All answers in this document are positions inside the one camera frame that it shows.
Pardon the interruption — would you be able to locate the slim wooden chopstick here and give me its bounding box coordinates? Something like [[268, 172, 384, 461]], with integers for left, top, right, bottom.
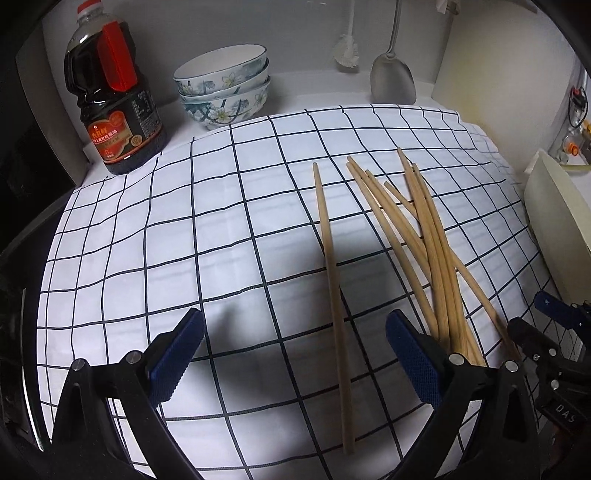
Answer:
[[312, 162, 356, 455]]

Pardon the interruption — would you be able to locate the dark soy sauce bottle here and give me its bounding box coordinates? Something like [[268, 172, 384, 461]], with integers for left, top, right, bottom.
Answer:
[[63, 0, 168, 175]]

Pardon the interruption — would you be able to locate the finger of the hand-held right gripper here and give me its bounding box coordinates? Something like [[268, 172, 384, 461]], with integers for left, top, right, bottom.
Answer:
[[506, 318, 570, 370], [533, 291, 591, 334]]

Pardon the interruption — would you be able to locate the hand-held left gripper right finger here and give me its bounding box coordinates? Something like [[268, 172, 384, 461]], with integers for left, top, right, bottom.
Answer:
[[385, 309, 541, 480]]

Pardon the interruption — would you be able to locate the pile of wooden chopsticks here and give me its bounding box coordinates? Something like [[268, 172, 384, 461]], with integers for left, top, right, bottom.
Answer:
[[346, 148, 520, 370]]

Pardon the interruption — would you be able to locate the white black-checked cloth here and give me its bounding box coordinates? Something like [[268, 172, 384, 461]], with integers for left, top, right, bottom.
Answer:
[[37, 105, 583, 480]]

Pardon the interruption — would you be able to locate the white dish brush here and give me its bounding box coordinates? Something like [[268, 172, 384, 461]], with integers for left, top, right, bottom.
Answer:
[[333, 0, 363, 70]]

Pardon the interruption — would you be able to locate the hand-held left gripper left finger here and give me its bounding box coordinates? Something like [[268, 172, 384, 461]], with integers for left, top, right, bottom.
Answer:
[[51, 307, 207, 480]]

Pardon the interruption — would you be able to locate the slotted metal spatula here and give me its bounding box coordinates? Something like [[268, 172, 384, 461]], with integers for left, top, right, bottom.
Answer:
[[369, 0, 417, 104]]

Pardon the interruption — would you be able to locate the cream round basin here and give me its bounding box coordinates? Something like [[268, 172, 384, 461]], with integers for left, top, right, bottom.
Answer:
[[523, 148, 591, 305]]

